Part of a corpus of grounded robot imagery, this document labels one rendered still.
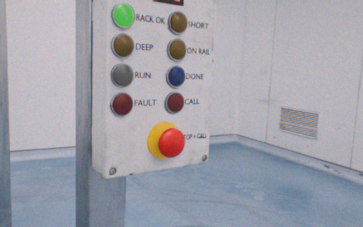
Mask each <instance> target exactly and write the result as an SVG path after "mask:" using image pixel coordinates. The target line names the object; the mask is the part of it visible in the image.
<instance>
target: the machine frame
mask: <svg viewBox="0 0 363 227"><path fill-rule="evenodd" d="M92 1H93V0H76V227H125V187H126V176H125V177H118V178H111V179H105V178H104V177H103V176H102V175H100V174H99V173H98V172H97V171H95V170H94V169H93V168H92V145H91V127H92V70H93V21H91V2H92ZM0 227H12V206H11V171H10V139H9V94H8V50H7V27H6V0H0Z"/></svg>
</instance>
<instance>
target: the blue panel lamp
mask: <svg viewBox="0 0 363 227"><path fill-rule="evenodd" d="M168 79H169V82H170V83H171V84H172V85H173V86H180V85H181V84H182V83H183V81H184V79H185V73H184V72H183V70H182V69H181V68H180V67H174V68H172V69H171V70H170V72H169V74H168Z"/></svg>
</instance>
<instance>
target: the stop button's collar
mask: <svg viewBox="0 0 363 227"><path fill-rule="evenodd" d="M170 128H174V129H178V128H177V127H176V125H174V124H172V123H171V122H160V123H158V124H156V125H155V126H154V127H153V128H152V129H151V130H150V131H149V134H148V137H147V148H148V150H149V151H150V153H151V154H152V155H153V156H155V157H157V158H161V159H164V158H167V157H165V156H163V155H162V154H161V152H160V150H159V145H158V144H159V138H160V137H161V134H162V133H163V131H165V130H167V129H170Z"/></svg>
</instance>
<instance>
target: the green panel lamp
mask: <svg viewBox="0 0 363 227"><path fill-rule="evenodd" d="M113 15H114V18H115V21H116V22H117V23H118V24H119V25H120V26H124V27H127V26H129V25H131V24H132V22H133V20H134V12H133V10H132V8H131V7H130V6H128V5H126V4H119V5H118V6H117V7H116V8H115V10H114V14H113Z"/></svg>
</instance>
